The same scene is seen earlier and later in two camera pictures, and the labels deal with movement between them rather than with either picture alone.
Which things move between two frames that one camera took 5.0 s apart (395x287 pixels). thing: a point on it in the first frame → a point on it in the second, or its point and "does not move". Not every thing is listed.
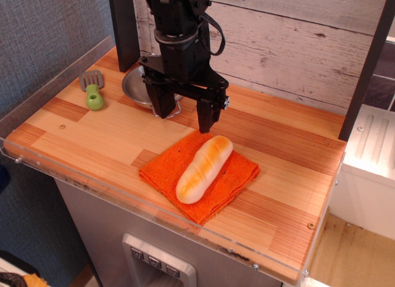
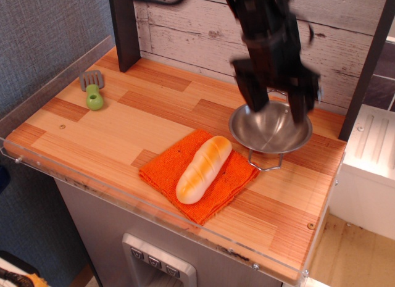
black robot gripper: (184, 65) → (278, 50)
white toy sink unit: (365, 191) does not move
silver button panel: (150, 265) does not move
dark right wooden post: (378, 41) does not move
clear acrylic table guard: (14, 152) does not move
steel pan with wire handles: (137, 90) → (269, 133)
